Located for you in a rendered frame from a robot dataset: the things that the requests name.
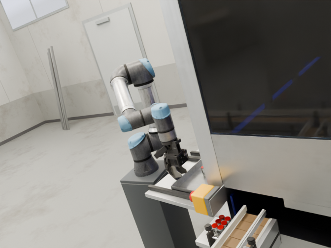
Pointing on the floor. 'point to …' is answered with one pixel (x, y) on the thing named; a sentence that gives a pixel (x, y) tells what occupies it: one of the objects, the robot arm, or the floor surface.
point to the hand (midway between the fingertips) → (177, 178)
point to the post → (194, 96)
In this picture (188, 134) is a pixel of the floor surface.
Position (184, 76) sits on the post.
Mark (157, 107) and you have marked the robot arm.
